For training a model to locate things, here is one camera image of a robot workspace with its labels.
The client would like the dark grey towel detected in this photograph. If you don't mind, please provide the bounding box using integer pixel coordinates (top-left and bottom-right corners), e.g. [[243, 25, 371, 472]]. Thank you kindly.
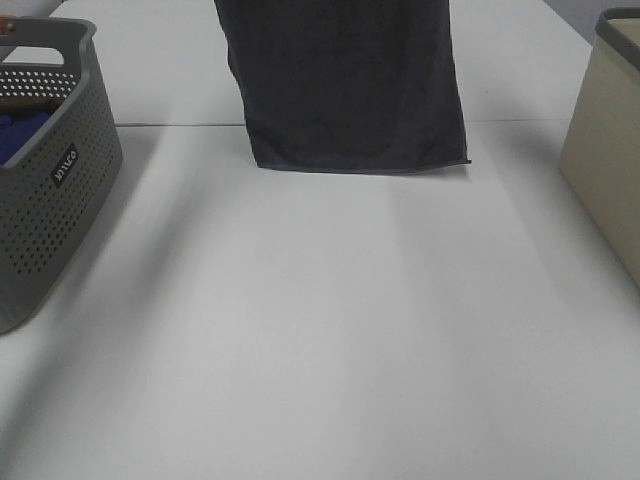
[[216, 0, 469, 174]]

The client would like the blue towel in basket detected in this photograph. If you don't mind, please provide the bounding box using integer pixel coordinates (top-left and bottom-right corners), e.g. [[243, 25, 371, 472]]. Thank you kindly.
[[0, 111, 50, 165]]

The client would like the brown towel in basket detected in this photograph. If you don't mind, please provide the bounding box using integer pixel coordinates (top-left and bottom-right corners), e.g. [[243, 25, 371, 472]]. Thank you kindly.
[[0, 96, 65, 115]]

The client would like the grey perforated plastic basket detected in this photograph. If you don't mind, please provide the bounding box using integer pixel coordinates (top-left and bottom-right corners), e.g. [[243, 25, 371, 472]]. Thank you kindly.
[[1, 17, 123, 332]]

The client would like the beige fabric storage bin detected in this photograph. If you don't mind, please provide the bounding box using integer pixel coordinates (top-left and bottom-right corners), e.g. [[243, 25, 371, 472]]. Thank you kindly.
[[560, 7, 639, 282]]

